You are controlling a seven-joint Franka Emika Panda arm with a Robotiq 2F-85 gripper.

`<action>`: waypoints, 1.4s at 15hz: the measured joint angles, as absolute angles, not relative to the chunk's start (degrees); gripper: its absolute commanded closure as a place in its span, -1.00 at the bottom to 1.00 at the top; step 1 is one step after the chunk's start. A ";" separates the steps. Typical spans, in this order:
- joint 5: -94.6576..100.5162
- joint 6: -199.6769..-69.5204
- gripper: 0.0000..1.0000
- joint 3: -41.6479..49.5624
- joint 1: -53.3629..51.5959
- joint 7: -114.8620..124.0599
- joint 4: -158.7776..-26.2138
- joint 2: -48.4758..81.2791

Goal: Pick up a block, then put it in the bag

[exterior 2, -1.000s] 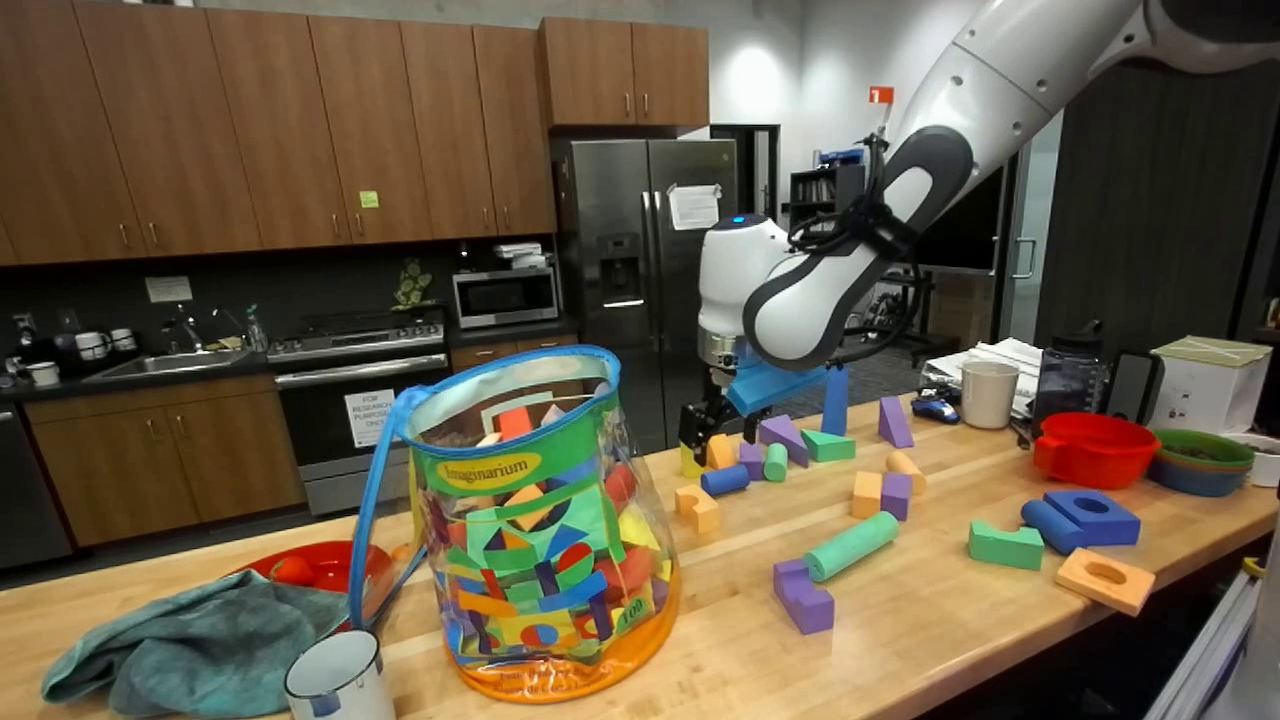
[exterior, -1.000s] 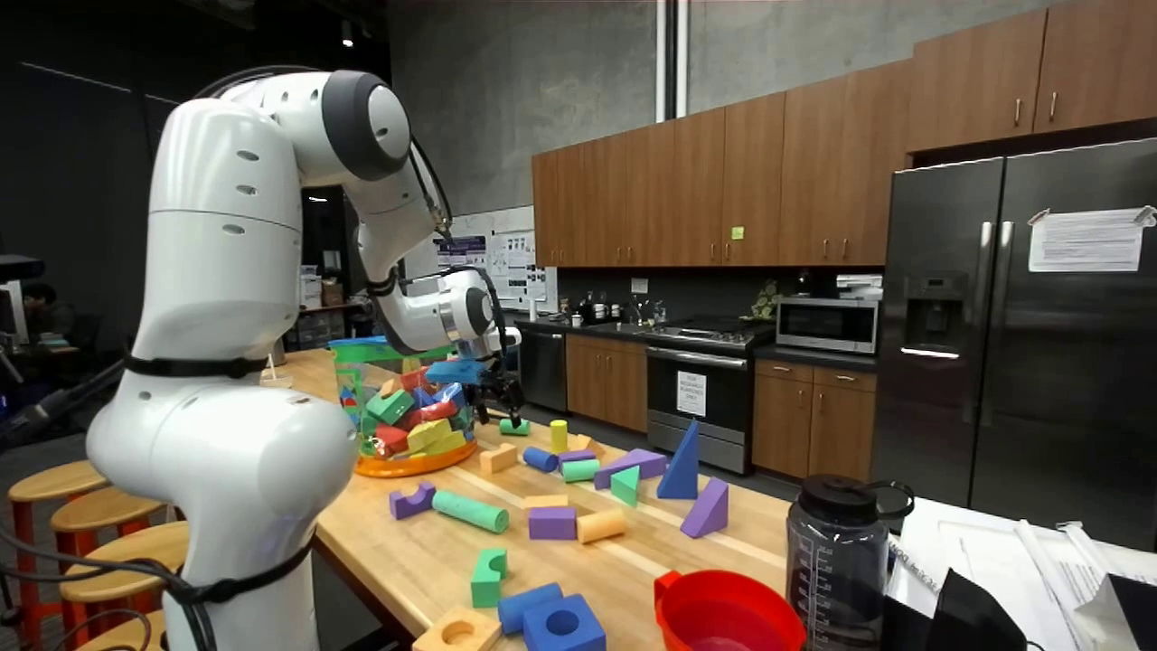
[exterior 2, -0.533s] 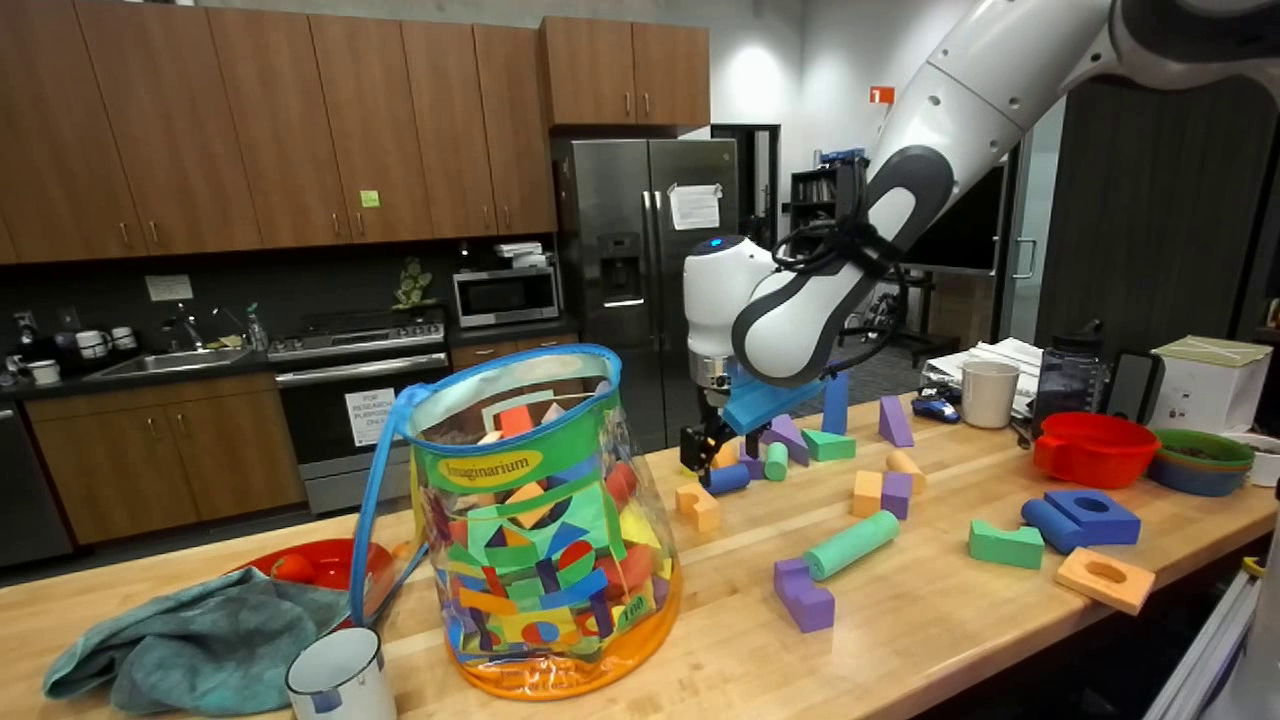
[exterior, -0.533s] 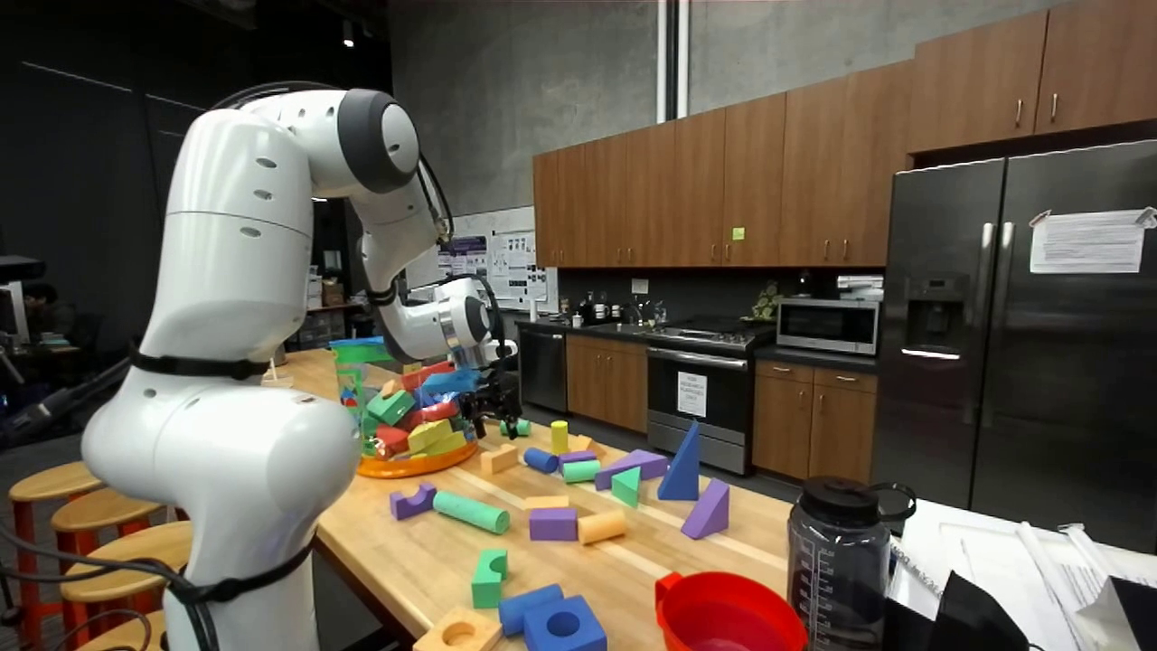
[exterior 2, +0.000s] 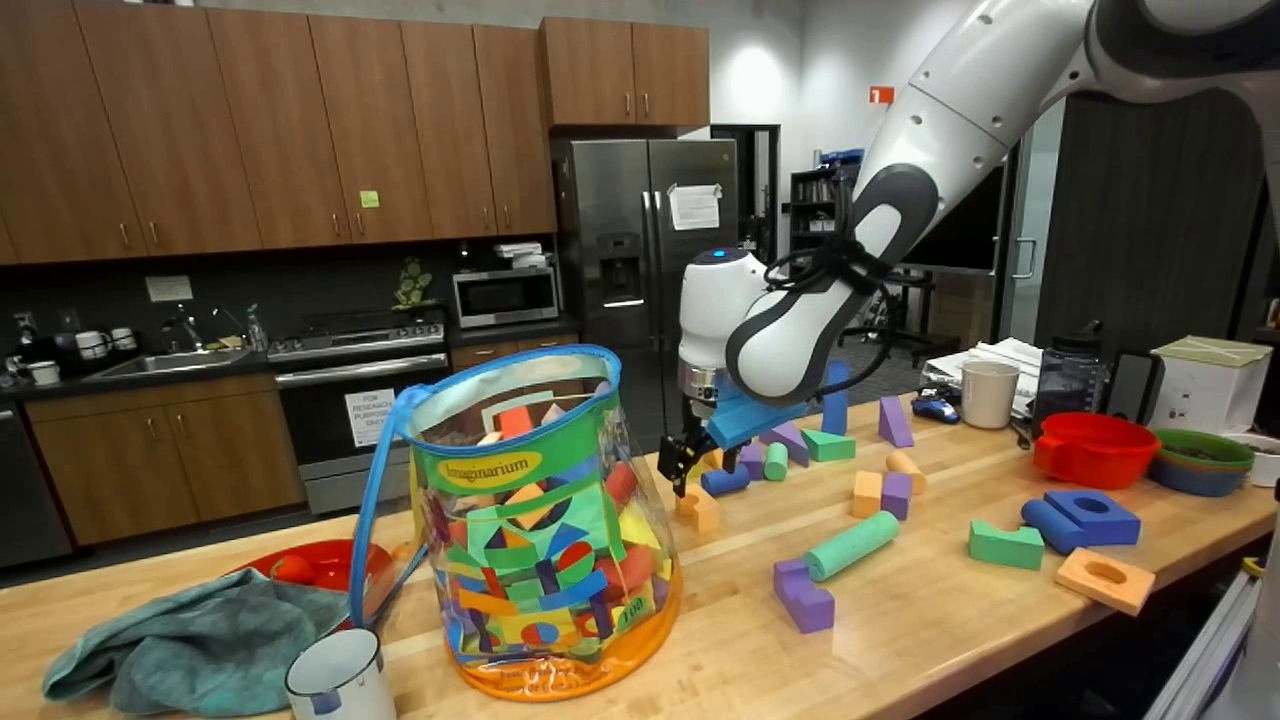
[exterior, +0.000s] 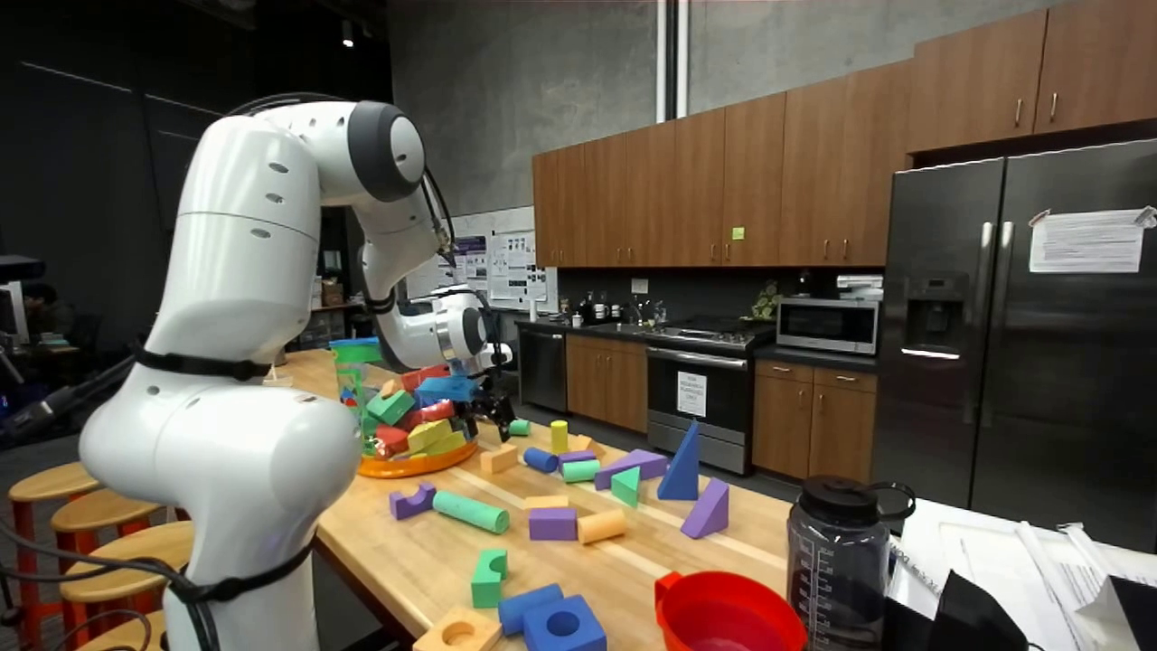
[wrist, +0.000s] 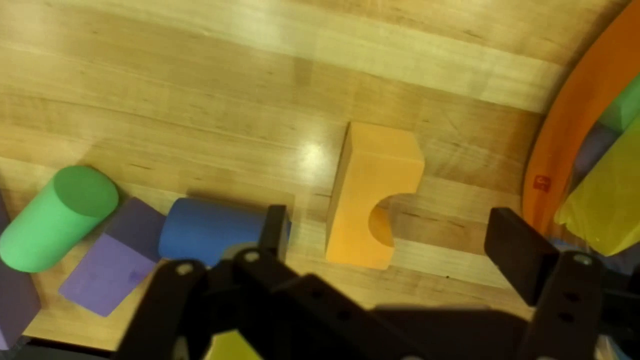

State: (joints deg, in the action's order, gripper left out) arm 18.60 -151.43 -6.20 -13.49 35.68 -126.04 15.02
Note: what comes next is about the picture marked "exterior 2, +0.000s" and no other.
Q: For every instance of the blue block with hole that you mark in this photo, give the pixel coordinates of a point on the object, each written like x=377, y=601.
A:
x=1115, y=520

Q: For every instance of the large black screen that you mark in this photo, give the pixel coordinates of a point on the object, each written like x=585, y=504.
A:
x=967, y=232

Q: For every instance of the white enamel mug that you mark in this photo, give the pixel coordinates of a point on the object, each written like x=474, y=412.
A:
x=333, y=681

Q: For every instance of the long green cylinder block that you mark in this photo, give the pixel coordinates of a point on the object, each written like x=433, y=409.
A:
x=855, y=545

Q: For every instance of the green rectangular block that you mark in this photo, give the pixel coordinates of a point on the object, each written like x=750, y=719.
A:
x=830, y=446

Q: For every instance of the wooden base cabinet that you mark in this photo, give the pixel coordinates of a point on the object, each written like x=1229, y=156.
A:
x=161, y=461
x=513, y=345

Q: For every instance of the blue bowl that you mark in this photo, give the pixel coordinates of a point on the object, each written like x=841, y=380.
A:
x=1202, y=480

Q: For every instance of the purple rectangular block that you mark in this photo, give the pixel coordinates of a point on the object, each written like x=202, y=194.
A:
x=899, y=497

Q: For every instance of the orange exit sign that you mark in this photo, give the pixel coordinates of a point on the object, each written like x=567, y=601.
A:
x=883, y=98

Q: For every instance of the orange square block with hole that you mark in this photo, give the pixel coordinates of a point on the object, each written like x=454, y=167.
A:
x=1074, y=578

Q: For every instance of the white storage box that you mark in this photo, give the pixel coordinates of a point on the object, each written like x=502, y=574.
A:
x=1206, y=395

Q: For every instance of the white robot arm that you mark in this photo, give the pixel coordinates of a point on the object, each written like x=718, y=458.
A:
x=962, y=94

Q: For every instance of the orange cube block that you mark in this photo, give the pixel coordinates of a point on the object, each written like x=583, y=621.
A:
x=698, y=514

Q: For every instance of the silver microwave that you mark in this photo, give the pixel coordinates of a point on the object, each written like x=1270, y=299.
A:
x=506, y=299

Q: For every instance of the tan wooden block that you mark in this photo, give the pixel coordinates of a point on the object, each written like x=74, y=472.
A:
x=906, y=465

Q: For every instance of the black dishwasher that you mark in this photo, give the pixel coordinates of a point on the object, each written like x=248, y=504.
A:
x=30, y=484

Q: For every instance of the white paper sheet on fridge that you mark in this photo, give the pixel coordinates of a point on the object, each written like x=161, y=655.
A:
x=695, y=208

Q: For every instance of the green sticky note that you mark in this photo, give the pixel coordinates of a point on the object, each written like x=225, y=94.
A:
x=368, y=202

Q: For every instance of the kitchen sink faucet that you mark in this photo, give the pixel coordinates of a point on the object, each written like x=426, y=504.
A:
x=190, y=330

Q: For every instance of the white wall plate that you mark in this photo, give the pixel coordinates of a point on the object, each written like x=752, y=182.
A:
x=171, y=291

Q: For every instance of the large blue cylinder block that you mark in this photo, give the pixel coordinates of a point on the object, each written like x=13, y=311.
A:
x=1050, y=527

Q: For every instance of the small blue object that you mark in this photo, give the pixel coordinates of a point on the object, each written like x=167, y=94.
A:
x=937, y=409

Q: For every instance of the large purple wedge block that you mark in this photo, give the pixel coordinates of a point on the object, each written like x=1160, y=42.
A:
x=794, y=443

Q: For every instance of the long wooden wall cabinet row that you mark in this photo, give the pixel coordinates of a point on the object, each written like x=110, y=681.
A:
x=267, y=134

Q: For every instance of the small blue cylinder block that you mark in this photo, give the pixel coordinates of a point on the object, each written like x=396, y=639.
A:
x=727, y=480

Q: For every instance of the teal cloth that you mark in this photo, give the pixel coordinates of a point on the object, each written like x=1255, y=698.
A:
x=202, y=641

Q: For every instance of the small green plant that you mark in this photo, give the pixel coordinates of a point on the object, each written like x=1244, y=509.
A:
x=415, y=285

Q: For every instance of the stainless steel fridge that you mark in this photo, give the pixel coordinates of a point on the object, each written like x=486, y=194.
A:
x=621, y=202

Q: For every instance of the clear plastic block bag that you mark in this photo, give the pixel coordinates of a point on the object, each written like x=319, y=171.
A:
x=533, y=535

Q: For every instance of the black flat device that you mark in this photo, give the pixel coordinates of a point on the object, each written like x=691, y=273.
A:
x=1133, y=384

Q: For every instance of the purple notched block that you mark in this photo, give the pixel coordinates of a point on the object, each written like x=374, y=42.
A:
x=807, y=601

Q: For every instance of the small purple block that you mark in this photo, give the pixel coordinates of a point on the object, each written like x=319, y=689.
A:
x=752, y=458

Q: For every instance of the short wooden wall cabinet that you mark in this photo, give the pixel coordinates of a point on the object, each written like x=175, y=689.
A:
x=626, y=75

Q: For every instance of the small green cylinder block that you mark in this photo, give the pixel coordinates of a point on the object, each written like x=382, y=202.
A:
x=779, y=465

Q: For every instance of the green arch block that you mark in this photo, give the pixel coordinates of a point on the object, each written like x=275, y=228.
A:
x=1002, y=545

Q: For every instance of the green bowl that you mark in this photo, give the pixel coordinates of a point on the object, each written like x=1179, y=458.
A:
x=1206, y=446

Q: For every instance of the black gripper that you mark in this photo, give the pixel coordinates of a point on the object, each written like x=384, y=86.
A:
x=700, y=443

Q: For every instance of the purple triangle block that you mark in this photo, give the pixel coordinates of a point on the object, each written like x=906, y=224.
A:
x=899, y=425

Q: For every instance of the stainless steel oven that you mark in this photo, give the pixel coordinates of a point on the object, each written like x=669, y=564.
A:
x=309, y=401

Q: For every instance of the red plastic bowl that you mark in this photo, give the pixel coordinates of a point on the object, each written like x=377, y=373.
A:
x=1095, y=452
x=314, y=564

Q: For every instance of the dark storage shelf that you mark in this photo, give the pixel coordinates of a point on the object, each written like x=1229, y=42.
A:
x=819, y=208

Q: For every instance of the white paper stack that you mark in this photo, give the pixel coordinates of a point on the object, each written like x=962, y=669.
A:
x=947, y=364

